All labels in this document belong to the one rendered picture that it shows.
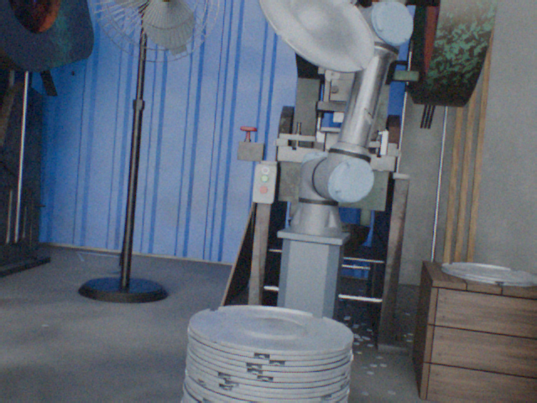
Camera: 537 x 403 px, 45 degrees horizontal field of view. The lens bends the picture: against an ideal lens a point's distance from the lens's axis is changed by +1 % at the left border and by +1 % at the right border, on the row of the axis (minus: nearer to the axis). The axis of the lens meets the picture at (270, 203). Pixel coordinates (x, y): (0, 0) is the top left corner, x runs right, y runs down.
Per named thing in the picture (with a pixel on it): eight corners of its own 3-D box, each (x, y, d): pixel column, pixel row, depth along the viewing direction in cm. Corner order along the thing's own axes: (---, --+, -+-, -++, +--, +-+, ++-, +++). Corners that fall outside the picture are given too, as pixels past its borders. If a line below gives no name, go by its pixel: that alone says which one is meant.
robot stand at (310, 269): (326, 400, 177) (342, 239, 174) (262, 388, 182) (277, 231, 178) (336, 379, 195) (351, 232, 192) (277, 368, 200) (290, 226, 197)
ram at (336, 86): (361, 103, 242) (369, 23, 240) (321, 100, 243) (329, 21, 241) (359, 107, 259) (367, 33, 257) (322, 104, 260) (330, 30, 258)
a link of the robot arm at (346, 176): (343, 203, 181) (391, 16, 181) (370, 209, 167) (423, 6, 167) (306, 194, 176) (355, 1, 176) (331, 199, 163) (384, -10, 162)
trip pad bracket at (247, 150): (259, 193, 235) (264, 140, 233) (233, 191, 235) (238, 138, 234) (261, 192, 241) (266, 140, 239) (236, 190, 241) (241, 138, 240)
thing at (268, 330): (383, 337, 116) (383, 332, 116) (285, 368, 93) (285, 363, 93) (261, 303, 134) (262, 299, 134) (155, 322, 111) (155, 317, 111)
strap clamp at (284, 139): (315, 149, 254) (317, 123, 254) (273, 145, 256) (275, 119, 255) (315, 149, 260) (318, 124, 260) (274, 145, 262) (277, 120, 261)
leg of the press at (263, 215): (258, 338, 232) (282, 88, 225) (227, 334, 233) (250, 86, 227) (280, 289, 323) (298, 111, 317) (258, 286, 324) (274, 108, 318)
